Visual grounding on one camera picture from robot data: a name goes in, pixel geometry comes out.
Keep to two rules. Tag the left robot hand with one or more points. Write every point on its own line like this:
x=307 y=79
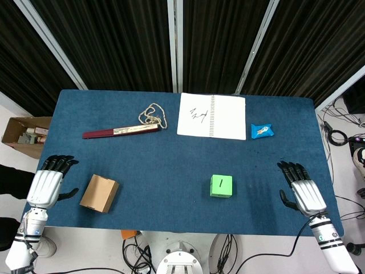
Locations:
x=45 y=185

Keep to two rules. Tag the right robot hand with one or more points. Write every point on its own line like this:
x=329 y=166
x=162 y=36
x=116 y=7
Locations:
x=306 y=197

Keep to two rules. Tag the green numbered cube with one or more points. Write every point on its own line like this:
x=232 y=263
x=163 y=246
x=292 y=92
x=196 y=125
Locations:
x=221 y=185

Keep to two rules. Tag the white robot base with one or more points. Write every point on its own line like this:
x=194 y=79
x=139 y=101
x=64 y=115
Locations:
x=179 y=261

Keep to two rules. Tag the black clothing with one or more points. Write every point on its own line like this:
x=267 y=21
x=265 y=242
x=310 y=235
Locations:
x=14 y=182

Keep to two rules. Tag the open carton with items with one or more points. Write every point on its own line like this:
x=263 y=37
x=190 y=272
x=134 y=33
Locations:
x=25 y=147

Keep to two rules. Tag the brown cardboard box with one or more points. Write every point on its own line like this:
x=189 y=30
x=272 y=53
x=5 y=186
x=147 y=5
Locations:
x=98 y=194

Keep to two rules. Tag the black cylindrical object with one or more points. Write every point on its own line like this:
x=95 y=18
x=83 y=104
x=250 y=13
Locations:
x=355 y=249

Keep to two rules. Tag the dark red folded fan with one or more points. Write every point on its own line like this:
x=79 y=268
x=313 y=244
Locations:
x=99 y=133

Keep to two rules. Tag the blue snack packet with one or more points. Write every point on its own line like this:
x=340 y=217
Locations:
x=262 y=131

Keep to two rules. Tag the orange object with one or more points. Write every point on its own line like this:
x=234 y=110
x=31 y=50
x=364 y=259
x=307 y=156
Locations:
x=129 y=234

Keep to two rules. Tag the white round disc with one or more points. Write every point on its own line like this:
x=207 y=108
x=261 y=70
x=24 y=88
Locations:
x=216 y=251

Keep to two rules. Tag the white spiral notebook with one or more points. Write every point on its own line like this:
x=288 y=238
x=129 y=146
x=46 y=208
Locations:
x=225 y=120

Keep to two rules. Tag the black curtain panel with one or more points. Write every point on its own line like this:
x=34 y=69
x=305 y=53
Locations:
x=219 y=42
x=308 y=45
x=114 y=42
x=17 y=62

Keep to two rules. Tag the blue felt table cover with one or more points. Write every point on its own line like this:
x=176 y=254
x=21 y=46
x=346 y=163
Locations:
x=171 y=165

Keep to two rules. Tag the white frame post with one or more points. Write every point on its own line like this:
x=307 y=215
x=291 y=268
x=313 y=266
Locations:
x=51 y=42
x=256 y=48
x=339 y=88
x=175 y=45

